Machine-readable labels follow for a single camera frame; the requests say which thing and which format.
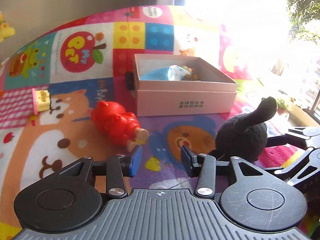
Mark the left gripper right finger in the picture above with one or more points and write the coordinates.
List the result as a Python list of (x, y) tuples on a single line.
[(205, 167)]

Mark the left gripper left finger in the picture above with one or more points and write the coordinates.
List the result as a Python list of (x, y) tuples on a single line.
[(115, 168)]

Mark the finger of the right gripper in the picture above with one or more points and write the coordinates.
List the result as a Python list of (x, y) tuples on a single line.
[(300, 137), (279, 172)]

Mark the red bear toy figure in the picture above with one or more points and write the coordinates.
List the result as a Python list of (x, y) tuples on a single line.
[(120, 126)]

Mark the black plush toy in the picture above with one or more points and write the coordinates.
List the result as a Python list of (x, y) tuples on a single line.
[(245, 135)]

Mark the blue tissue pack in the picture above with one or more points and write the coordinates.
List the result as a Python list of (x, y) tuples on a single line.
[(168, 73)]

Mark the pink yellow cake toy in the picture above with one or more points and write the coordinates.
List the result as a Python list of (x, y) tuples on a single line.
[(41, 100)]

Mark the red yellow toy camera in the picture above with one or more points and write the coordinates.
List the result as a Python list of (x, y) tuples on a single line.
[(191, 75)]

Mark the black cylinder tube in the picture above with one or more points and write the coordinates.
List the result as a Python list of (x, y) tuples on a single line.
[(130, 80)]

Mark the small potted flower plant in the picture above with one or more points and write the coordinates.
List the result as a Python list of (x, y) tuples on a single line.
[(283, 106)]

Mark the pink cardboard box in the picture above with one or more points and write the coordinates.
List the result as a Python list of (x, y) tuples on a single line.
[(215, 92)]

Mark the colourful cartoon play mat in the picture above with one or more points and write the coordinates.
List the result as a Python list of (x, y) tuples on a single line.
[(48, 190)]

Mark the potted palm plant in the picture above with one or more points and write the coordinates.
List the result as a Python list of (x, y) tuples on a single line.
[(301, 13)]

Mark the yellow duck plush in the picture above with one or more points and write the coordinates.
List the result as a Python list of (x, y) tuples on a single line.
[(6, 30)]

